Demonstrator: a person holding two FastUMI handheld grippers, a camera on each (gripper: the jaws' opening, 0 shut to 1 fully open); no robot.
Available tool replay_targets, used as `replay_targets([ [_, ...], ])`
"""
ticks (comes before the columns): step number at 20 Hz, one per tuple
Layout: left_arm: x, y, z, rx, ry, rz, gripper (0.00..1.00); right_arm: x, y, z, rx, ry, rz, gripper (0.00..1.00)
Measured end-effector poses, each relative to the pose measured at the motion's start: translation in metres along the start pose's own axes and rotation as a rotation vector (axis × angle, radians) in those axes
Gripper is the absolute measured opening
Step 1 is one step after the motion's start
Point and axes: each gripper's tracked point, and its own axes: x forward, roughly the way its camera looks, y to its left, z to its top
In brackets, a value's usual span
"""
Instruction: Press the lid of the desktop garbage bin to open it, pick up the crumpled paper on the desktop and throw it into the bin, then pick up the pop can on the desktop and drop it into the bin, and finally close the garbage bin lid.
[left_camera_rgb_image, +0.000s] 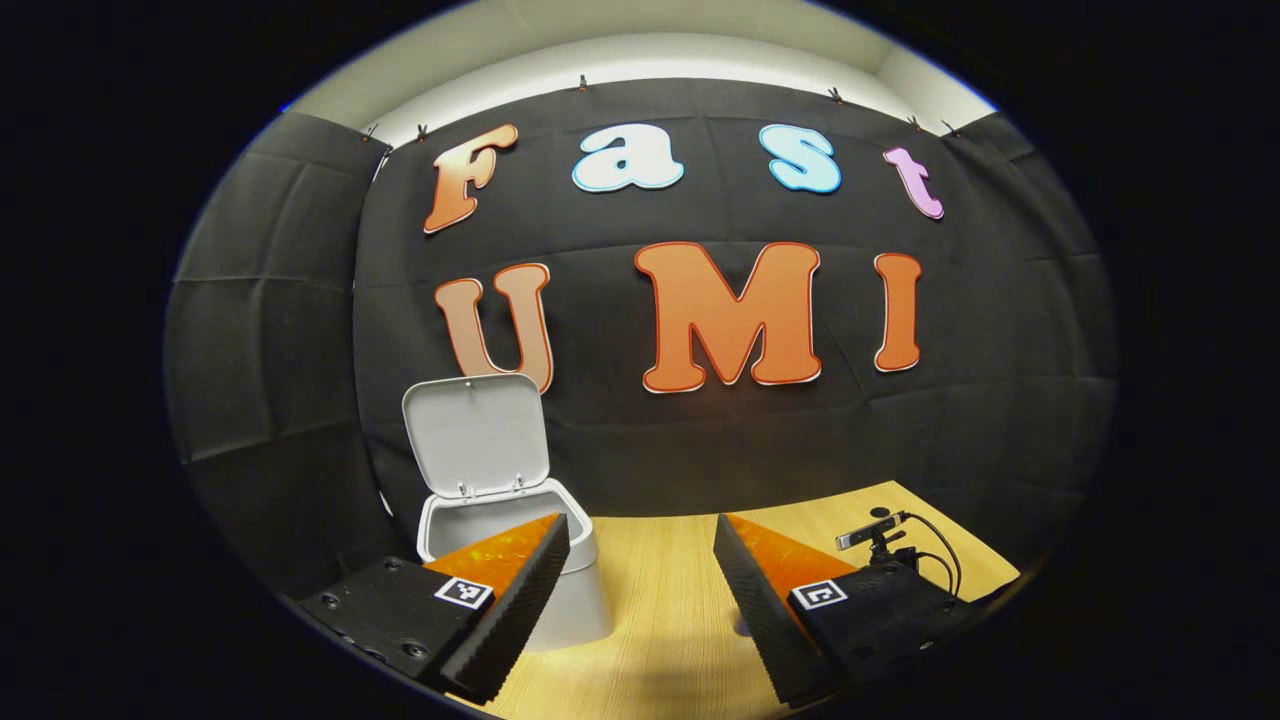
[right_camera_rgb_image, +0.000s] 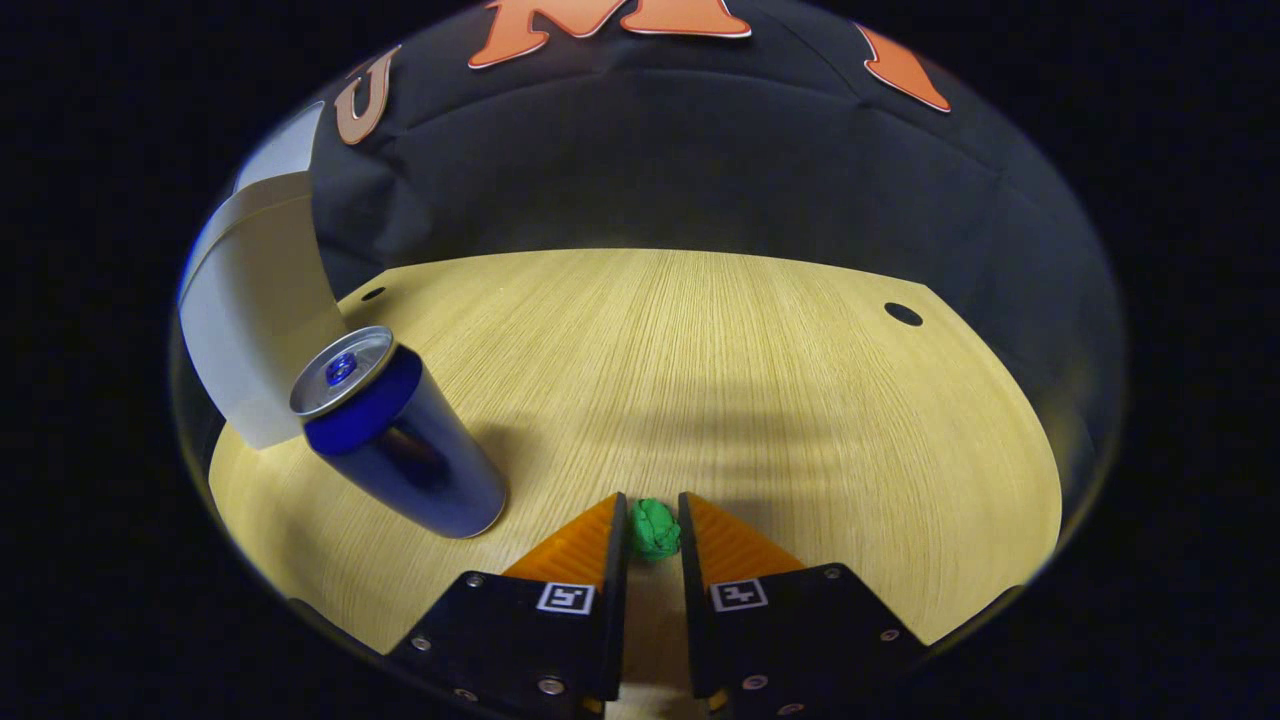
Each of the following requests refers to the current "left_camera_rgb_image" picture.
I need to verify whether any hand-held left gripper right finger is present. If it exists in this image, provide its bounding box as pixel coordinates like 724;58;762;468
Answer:
713;513;976;709

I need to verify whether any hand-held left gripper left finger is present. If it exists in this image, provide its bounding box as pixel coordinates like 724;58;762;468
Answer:
298;512;571;703

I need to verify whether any white desktop garbage bin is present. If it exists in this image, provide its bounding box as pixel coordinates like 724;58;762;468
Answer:
402;374;613;653

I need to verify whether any wooden desktop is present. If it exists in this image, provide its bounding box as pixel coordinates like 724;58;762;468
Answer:
470;480;1021;720

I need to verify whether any black backdrop cloth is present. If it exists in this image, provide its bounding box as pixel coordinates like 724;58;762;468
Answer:
165;78;1119;601

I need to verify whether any black camera on small stand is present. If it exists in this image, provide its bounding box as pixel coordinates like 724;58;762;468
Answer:
835;510;926;576

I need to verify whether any black camera cable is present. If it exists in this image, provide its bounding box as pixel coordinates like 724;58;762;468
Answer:
900;512;963;599

